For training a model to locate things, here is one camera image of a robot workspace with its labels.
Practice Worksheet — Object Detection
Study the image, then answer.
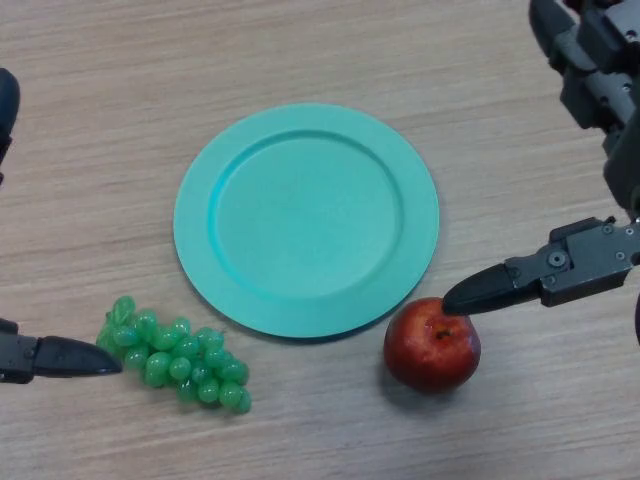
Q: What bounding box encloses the teal round plate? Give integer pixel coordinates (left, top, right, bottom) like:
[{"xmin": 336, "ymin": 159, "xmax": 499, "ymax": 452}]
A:
[{"xmin": 173, "ymin": 102, "xmax": 441, "ymax": 342}]

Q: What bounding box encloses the red apple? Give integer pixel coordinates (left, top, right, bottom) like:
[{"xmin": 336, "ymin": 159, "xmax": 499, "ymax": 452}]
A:
[{"xmin": 383, "ymin": 296, "xmax": 483, "ymax": 396}]

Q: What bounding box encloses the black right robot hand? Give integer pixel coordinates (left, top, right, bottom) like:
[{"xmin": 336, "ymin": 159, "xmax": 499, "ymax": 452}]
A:
[{"xmin": 443, "ymin": 0, "xmax": 640, "ymax": 316}]

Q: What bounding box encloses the green grapes bunch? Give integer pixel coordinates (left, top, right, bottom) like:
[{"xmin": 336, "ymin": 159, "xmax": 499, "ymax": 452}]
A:
[{"xmin": 95, "ymin": 295, "xmax": 253, "ymax": 416}]

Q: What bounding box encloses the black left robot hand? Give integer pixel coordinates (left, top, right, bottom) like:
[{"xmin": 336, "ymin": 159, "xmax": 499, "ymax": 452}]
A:
[{"xmin": 0, "ymin": 68, "xmax": 124, "ymax": 385}]

